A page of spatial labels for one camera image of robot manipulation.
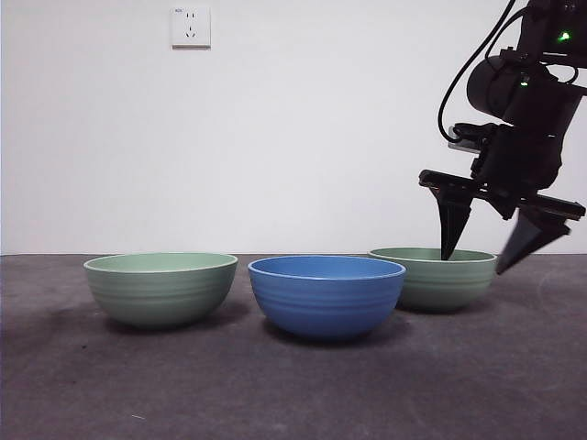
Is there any black cable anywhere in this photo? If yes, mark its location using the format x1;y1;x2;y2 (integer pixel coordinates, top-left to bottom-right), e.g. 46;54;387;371
484;8;528;60
437;0;519;141

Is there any green ribbed bowl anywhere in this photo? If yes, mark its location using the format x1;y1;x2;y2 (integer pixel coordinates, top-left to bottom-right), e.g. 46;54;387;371
83;251;239;329
368;247;498;314

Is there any white wall socket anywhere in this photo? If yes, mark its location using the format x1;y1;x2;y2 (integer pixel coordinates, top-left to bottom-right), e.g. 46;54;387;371
171;5;213;50

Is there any blue ribbed bowl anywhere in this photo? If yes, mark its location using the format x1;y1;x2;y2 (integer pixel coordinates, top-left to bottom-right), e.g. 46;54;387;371
248;255;406;343

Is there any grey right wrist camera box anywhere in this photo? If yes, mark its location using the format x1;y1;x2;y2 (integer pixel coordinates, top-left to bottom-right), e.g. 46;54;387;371
447;122;496;155

